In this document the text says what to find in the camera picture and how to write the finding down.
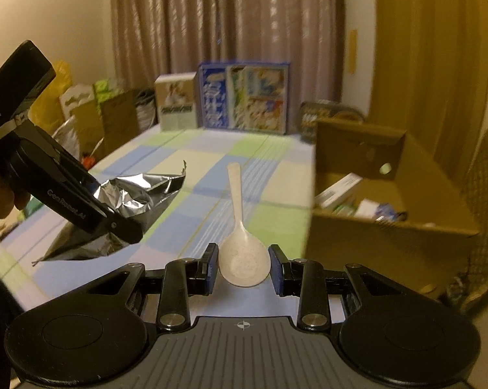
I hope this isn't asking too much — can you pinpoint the yellow hanging ornament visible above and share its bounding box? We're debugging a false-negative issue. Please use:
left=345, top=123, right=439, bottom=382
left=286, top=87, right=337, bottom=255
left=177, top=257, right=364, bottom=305
left=349, top=30, right=359, bottom=74

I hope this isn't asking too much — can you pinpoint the beige tissue box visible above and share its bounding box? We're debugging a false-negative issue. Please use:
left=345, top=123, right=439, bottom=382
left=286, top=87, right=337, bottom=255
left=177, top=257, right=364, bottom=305
left=154, top=72, right=198, bottom=132

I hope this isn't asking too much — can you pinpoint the crinkled white plastic bag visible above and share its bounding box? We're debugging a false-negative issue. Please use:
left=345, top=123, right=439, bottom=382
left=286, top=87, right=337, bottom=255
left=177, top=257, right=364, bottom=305
left=51, top=115, right=81, bottom=161

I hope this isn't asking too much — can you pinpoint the person's left hand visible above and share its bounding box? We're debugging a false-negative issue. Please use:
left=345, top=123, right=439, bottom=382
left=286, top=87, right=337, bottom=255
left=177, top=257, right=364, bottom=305
left=0, top=166, right=31, bottom=230

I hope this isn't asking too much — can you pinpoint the yellow plastic bag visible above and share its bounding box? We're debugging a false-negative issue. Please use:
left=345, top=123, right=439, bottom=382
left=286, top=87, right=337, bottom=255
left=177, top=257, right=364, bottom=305
left=33, top=61, right=73, bottom=130

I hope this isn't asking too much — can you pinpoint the stack of green tissue packs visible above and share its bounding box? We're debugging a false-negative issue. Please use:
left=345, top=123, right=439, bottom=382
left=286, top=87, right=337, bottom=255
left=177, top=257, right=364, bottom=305
left=93, top=79, right=119, bottom=104

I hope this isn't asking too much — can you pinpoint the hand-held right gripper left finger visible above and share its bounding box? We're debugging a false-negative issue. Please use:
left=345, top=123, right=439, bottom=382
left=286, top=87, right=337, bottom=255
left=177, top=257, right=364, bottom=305
left=61, top=244, right=219, bottom=332

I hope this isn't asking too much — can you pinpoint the silver metal bucket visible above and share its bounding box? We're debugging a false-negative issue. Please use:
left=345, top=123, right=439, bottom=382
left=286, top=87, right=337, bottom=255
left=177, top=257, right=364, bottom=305
left=135, top=89, right=158, bottom=133

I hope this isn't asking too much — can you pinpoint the white speckled spoon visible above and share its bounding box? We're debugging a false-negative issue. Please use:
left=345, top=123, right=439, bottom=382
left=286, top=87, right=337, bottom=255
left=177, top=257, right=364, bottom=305
left=220, top=162, right=271, bottom=288

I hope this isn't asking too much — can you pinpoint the checkered cloth desktop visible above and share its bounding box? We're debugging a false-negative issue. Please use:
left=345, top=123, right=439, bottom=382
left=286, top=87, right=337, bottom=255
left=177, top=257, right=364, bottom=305
left=0, top=127, right=443, bottom=312

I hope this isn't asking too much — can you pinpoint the quilted beige chair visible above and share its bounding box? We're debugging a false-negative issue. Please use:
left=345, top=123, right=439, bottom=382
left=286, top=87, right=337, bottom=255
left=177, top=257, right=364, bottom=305
left=442, top=125, right=488, bottom=312

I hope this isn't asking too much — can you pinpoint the silver foil bag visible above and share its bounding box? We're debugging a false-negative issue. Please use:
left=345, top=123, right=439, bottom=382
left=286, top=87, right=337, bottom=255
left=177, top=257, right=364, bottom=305
left=33, top=160, right=188, bottom=266

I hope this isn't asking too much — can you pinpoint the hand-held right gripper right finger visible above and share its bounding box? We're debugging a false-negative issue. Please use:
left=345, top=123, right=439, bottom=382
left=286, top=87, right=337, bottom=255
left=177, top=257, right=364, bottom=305
left=269, top=244, right=427, bottom=332

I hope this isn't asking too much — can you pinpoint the small brown cardboard carton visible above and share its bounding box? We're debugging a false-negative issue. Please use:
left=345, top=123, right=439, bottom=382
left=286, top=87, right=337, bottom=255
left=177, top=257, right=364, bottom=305
left=71, top=101, right=105, bottom=159

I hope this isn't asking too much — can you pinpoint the large white medicine box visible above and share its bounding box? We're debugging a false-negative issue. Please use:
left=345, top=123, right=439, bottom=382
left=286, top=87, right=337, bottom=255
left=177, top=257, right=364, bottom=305
left=315, top=172, right=364, bottom=209

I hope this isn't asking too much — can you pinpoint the blue milk carton box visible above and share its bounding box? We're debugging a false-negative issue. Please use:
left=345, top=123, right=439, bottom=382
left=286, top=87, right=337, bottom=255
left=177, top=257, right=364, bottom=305
left=197, top=63, right=290, bottom=135

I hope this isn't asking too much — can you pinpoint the tall brown cardboard carton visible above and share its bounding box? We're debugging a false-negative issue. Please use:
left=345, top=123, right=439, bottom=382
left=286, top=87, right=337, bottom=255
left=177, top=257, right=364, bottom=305
left=100, top=89, right=139, bottom=147

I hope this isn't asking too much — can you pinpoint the brown curtain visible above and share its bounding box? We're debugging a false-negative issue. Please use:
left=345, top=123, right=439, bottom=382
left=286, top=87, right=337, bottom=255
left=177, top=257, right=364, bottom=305
left=110, top=0, right=346, bottom=130

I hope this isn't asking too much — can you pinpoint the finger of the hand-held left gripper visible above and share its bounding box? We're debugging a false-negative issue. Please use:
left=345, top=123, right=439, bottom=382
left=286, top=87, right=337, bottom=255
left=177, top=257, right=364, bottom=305
left=23, top=125, right=115, bottom=211
left=13, top=140, right=143, bottom=244

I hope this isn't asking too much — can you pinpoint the black instant rice bowl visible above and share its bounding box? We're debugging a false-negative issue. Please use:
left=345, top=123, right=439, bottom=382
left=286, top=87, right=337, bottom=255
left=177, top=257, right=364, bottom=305
left=300, top=100, right=366, bottom=143

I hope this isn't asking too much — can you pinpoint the brown cardboard box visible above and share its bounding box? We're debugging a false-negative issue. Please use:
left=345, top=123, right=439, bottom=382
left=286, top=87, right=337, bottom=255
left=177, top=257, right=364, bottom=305
left=306, top=119, right=482, bottom=293

